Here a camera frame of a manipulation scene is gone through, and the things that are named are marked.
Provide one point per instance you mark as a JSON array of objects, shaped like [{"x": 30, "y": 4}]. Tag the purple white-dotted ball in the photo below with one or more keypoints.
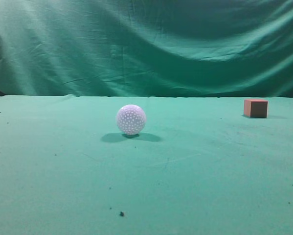
[{"x": 131, "y": 119}]

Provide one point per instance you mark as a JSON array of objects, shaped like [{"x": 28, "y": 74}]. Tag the green backdrop curtain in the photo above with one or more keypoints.
[{"x": 167, "y": 48}]

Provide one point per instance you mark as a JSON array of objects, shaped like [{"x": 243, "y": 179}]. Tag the orange cube block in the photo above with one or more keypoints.
[{"x": 255, "y": 108}]

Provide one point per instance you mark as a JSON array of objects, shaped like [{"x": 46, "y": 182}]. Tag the green table cloth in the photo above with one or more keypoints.
[{"x": 198, "y": 167}]

